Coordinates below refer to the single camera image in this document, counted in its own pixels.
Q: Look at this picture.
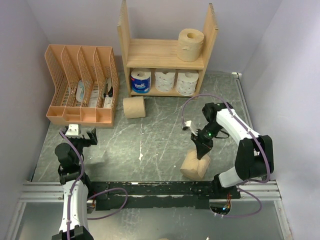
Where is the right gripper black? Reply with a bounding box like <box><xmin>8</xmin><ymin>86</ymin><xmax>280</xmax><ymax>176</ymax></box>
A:
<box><xmin>190</xmin><ymin>121</ymin><xmax>223</xmax><ymax>158</ymax></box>

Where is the brown paper towel roll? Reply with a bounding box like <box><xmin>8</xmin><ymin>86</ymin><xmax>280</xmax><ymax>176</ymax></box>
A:
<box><xmin>177</xmin><ymin>28</ymin><xmax>205</xmax><ymax>62</ymax></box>
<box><xmin>180</xmin><ymin>149</ymin><xmax>211</xmax><ymax>181</ymax></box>
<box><xmin>122</xmin><ymin>96</ymin><xmax>146</xmax><ymax>119</ymax></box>

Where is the white red-dotted paper roll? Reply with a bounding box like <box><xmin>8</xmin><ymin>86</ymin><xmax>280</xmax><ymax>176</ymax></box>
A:
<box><xmin>175</xmin><ymin>69</ymin><xmax>199</xmax><ymax>96</ymax></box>
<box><xmin>154</xmin><ymin>68</ymin><xmax>176</xmax><ymax>93</ymax></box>

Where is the blue Tempo roll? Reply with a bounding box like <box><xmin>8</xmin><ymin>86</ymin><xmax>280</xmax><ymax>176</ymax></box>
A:
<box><xmin>130</xmin><ymin>68</ymin><xmax>151</xmax><ymax>94</ymax></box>

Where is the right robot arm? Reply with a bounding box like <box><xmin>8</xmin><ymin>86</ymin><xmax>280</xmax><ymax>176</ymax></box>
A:
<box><xmin>191</xmin><ymin>102</ymin><xmax>274</xmax><ymax>199</ymax></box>

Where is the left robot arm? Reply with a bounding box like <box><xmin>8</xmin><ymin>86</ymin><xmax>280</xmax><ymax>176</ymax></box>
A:
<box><xmin>51</xmin><ymin>124</ymin><xmax>98</xmax><ymax>240</ymax></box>

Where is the wooden two-tier shelf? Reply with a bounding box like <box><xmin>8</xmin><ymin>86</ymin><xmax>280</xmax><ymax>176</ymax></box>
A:
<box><xmin>117</xmin><ymin>0</ymin><xmax>219</xmax><ymax>97</ymax></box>

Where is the white barcode packet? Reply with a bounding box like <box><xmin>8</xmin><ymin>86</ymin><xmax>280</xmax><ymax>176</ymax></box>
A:
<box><xmin>88</xmin><ymin>84</ymin><xmax>99</xmax><ymax>108</ymax></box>

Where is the white paper clip box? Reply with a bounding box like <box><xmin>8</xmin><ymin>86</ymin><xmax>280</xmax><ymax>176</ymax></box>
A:
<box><xmin>103</xmin><ymin>96</ymin><xmax>113</xmax><ymax>109</ymax></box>

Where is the blue correction tape package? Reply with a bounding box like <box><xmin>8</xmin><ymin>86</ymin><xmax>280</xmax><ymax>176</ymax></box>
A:
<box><xmin>75</xmin><ymin>79</ymin><xmax>85</xmax><ymax>103</ymax></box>

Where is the black stapler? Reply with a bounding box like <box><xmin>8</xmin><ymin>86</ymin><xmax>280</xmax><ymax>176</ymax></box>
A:
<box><xmin>102</xmin><ymin>77</ymin><xmax>113</xmax><ymax>98</ymax></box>

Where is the pink plastic desk organizer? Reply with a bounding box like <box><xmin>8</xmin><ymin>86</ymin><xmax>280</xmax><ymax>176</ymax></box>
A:
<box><xmin>44</xmin><ymin>44</ymin><xmax>120</xmax><ymax>127</ymax></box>

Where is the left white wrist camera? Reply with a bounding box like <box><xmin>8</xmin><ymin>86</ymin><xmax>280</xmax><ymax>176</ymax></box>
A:
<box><xmin>65</xmin><ymin>124</ymin><xmax>82</xmax><ymax>138</ymax></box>

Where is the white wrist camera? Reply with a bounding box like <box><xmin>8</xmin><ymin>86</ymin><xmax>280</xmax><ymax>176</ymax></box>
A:
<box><xmin>181</xmin><ymin>120</ymin><xmax>198</xmax><ymax>136</ymax></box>
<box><xmin>65</xmin><ymin>124</ymin><xmax>82</xmax><ymax>138</ymax></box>

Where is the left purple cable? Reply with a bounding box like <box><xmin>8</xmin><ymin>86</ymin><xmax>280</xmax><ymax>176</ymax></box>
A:
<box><xmin>59</xmin><ymin>129</ymin><xmax>129</xmax><ymax>240</ymax></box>

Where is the purple cable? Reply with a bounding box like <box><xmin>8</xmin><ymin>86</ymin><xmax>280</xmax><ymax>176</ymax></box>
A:
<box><xmin>180</xmin><ymin>93</ymin><xmax>272</xmax><ymax>218</ymax></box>
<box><xmin>59</xmin><ymin>129</ymin><xmax>129</xmax><ymax>240</ymax></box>

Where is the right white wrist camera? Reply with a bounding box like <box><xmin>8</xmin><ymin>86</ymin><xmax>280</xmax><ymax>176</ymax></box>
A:
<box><xmin>181</xmin><ymin>120</ymin><xmax>198</xmax><ymax>136</ymax></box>

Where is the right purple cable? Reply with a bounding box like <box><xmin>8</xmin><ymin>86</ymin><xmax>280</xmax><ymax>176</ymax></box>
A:
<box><xmin>180</xmin><ymin>93</ymin><xmax>272</xmax><ymax>218</ymax></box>

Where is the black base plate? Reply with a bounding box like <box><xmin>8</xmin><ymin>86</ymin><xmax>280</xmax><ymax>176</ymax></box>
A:
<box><xmin>89</xmin><ymin>181</ymin><xmax>241</xmax><ymax>211</ymax></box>

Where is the aluminium frame rail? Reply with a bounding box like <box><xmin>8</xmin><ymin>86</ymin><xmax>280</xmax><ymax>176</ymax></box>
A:
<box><xmin>19</xmin><ymin>180</ymin><xmax>282</xmax><ymax>203</ymax></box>

